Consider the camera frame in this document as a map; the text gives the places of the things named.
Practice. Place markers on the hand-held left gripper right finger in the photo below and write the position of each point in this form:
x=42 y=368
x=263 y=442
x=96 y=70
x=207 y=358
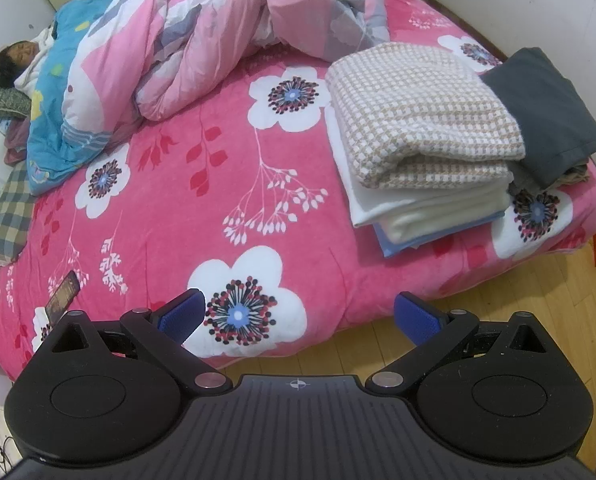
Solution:
x=418 y=317

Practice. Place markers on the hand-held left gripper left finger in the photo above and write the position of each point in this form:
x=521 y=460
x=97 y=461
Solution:
x=180 y=317

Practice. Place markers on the beige checked knit jacket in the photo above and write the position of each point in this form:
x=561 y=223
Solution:
x=418 y=110

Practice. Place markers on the light blue folded cloth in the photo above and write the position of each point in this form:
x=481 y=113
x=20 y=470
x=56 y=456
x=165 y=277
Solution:
x=393 y=245

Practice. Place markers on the pink floral bed sheet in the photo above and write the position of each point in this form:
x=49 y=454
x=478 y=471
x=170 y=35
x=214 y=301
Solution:
x=328 y=285

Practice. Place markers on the white folded cloth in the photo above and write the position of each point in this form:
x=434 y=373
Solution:
x=428 y=215

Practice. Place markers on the black smartphone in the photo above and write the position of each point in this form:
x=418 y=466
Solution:
x=63 y=297

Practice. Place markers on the plaid pillow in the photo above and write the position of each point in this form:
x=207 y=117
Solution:
x=8 y=220

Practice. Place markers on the brown folded cloth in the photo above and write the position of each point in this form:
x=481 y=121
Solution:
x=575 y=175

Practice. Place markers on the purple cloth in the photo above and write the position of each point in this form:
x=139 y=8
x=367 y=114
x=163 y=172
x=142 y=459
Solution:
x=15 y=140

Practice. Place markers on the dark grey folded garment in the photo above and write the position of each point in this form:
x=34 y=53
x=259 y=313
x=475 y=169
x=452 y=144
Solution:
x=543 y=105

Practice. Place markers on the pink and blue patterned quilt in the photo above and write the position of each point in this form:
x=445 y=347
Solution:
x=203 y=35

